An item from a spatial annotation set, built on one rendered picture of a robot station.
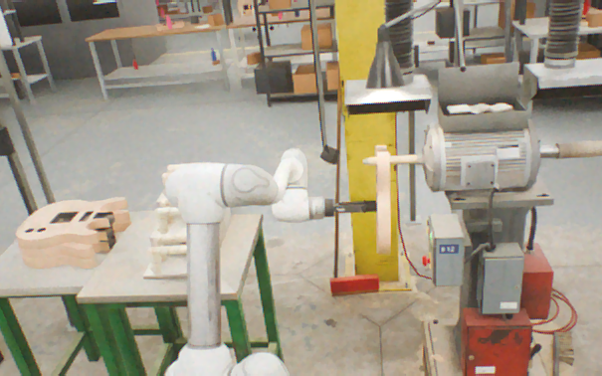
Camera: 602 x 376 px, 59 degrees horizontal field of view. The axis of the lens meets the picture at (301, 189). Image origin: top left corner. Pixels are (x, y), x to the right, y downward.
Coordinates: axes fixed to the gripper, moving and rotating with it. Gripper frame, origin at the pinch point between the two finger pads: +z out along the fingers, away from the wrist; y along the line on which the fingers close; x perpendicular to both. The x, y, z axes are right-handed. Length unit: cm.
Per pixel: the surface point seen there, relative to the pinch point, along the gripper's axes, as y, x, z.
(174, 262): 10, -18, -80
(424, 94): 17.3, 41.5, 18.0
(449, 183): 13.2, 9.2, 26.3
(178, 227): 0, -6, -81
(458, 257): 31.0, -13.4, 25.9
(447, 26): -455, 137, 98
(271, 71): -472, 102, -118
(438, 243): 32.9, -8.0, 19.3
